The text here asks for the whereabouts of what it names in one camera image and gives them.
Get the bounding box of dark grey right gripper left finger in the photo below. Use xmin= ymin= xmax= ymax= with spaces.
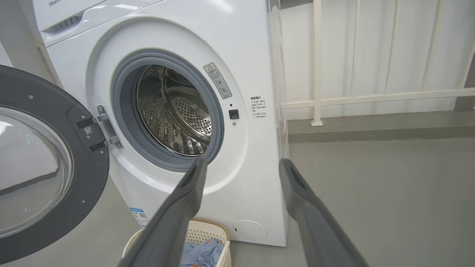
xmin=118 ymin=158 xmax=208 ymax=267

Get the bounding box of grey warning sticker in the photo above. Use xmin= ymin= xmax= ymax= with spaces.
xmin=203 ymin=62 xmax=233 ymax=99

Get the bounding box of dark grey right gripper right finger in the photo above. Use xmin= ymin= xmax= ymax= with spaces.
xmin=278 ymin=158 xmax=368 ymax=267

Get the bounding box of printed text notice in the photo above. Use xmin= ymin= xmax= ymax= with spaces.
xmin=250 ymin=96 xmax=268 ymax=120

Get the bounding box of dark round washer door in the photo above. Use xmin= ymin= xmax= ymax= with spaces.
xmin=0 ymin=65 xmax=110 ymax=264

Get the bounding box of blue cartoon print garment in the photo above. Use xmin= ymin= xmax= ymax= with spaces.
xmin=180 ymin=238 xmax=225 ymax=267

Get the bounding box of cream perforated laundry basket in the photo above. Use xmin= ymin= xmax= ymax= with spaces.
xmin=122 ymin=218 xmax=232 ymax=267

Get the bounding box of steel washer drum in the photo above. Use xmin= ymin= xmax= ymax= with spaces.
xmin=135 ymin=65 xmax=213 ymax=157

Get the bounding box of white washing machine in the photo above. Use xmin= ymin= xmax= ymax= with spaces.
xmin=19 ymin=0 xmax=290 ymax=247

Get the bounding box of round filter cover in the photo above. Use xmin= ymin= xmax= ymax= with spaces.
xmin=233 ymin=220 xmax=268 ymax=243

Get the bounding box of white metal railing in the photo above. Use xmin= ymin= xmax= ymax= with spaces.
xmin=280 ymin=0 xmax=475 ymax=126

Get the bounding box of grey rubber door gasket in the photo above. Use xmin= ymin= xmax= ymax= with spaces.
xmin=111 ymin=50 xmax=225 ymax=172

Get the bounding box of metal door hinge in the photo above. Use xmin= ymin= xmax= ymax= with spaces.
xmin=77 ymin=105 xmax=124 ymax=152

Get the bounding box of white detergent drawer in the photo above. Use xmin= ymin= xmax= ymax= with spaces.
xmin=33 ymin=0 xmax=164 ymax=47

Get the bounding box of blue energy label sticker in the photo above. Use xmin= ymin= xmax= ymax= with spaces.
xmin=130 ymin=208 xmax=150 ymax=228

